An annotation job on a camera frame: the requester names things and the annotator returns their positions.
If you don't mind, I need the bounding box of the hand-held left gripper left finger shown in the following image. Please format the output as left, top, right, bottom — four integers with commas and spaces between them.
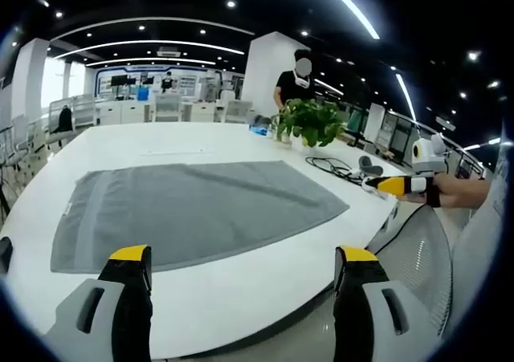
43, 244, 154, 362

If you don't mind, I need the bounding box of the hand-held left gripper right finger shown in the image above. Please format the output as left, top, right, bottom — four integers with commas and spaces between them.
332, 245, 443, 362

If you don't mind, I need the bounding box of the grey towel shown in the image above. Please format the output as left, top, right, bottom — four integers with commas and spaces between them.
50, 160, 350, 274

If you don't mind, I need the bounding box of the grey headset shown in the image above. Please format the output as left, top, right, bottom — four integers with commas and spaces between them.
358, 155, 382, 177

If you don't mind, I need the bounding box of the white mesh chair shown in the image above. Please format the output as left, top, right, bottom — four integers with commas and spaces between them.
367, 205, 454, 337

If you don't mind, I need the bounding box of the person's light clothing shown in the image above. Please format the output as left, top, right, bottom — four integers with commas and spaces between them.
439, 135, 508, 339

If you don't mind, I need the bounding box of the green potted plant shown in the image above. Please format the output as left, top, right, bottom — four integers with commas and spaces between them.
271, 98, 349, 149

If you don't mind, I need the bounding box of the black object at table edge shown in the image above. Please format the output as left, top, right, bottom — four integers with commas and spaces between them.
0, 236, 14, 275

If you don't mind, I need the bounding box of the white table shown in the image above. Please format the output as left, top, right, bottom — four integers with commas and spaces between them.
0, 121, 406, 361

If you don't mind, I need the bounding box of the white pillar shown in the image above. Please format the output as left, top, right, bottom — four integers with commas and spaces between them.
10, 37, 51, 126
240, 31, 308, 116

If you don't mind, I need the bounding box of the black jacket on chair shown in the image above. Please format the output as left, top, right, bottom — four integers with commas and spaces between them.
50, 105, 75, 135

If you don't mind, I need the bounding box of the black cable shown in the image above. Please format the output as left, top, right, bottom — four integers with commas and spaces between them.
304, 156, 365, 185

